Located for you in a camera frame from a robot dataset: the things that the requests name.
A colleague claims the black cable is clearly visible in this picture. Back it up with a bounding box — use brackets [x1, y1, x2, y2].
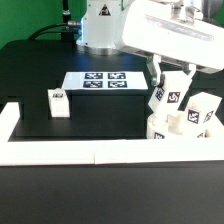
[27, 20, 82, 41]

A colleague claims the white round stool seat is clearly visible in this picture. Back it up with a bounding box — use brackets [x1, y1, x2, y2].
[146, 111, 224, 139]

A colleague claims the white sheet with tags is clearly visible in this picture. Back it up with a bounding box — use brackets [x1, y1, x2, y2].
[62, 71, 148, 90]

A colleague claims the white U-shaped boundary fence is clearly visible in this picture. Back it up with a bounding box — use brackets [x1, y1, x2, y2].
[0, 102, 224, 166]

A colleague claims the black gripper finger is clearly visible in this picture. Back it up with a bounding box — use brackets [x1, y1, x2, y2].
[188, 64, 196, 78]
[147, 54, 165, 87]

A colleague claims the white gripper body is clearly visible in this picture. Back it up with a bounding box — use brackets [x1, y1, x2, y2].
[114, 0, 224, 73]

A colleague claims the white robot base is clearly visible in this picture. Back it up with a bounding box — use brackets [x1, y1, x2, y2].
[76, 0, 134, 55]

